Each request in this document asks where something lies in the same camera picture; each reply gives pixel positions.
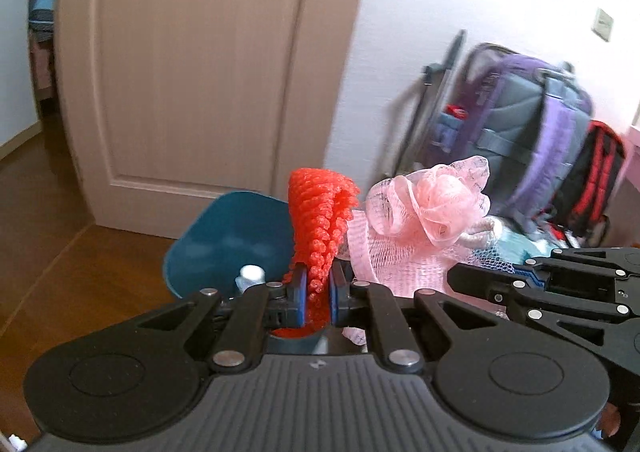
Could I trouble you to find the pink mesh bath pouf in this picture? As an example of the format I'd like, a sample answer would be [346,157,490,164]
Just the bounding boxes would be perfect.
[335,155,507,345]

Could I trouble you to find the red foam fruit net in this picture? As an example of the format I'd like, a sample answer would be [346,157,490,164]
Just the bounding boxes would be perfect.
[273,168,359,339]

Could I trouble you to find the teal plastic trash bin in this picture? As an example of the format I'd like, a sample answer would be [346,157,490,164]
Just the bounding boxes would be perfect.
[162,189,331,356]

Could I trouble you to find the red black backpack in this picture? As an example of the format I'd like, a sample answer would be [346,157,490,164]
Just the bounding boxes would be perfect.
[549,120,626,241]

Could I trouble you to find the teal cream zigzag quilt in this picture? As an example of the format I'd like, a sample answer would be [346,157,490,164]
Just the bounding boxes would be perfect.
[474,216,568,270]

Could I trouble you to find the purple grey backpack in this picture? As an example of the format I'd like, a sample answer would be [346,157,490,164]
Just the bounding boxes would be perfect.
[420,43,593,235]

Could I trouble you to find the light wooden door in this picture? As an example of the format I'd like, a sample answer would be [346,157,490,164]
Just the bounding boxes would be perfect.
[55,0,360,237]

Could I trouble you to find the white wall outlet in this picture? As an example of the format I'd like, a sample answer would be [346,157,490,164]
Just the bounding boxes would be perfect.
[592,8,614,42]

